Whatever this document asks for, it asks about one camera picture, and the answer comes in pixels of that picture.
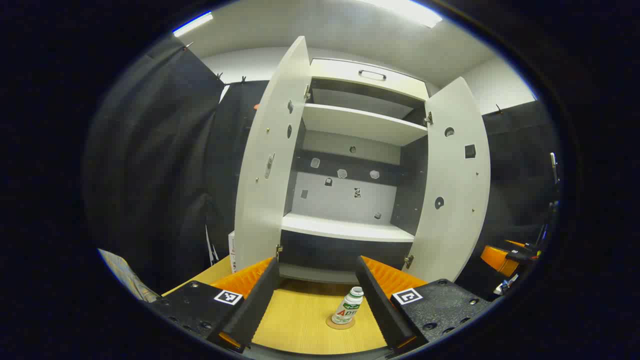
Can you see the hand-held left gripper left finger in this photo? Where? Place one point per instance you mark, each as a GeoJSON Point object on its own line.
{"type": "Point", "coordinates": [260, 300]}

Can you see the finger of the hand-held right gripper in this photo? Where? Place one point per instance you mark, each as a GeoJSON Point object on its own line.
{"type": "Point", "coordinates": [497, 259]}

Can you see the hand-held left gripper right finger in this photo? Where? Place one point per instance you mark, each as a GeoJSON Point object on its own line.
{"type": "Point", "coordinates": [382, 305]}

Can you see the white plastic bottle green label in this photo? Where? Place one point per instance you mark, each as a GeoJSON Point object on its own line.
{"type": "Point", "coordinates": [347, 306]}

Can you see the round cork coaster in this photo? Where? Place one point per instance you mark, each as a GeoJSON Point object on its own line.
{"type": "Point", "coordinates": [352, 323]}

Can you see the white cabinet door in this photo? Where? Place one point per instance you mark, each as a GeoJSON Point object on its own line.
{"type": "Point", "coordinates": [270, 200]}
{"type": "Point", "coordinates": [455, 225]}

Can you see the white book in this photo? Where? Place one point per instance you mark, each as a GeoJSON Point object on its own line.
{"type": "Point", "coordinates": [232, 250]}

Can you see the printed sheet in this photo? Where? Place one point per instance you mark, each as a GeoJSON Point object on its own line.
{"type": "Point", "coordinates": [125, 272]}

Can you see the black backdrop cloth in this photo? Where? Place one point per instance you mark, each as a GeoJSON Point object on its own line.
{"type": "Point", "coordinates": [160, 175]}

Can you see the white open cabinet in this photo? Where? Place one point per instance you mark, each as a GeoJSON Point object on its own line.
{"type": "Point", "coordinates": [350, 122]}

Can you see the white cabinet drawer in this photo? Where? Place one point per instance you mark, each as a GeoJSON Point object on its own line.
{"type": "Point", "coordinates": [340, 74]}

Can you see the long ceiling light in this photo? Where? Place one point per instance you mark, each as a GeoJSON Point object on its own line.
{"type": "Point", "coordinates": [405, 11]}
{"type": "Point", "coordinates": [192, 23]}

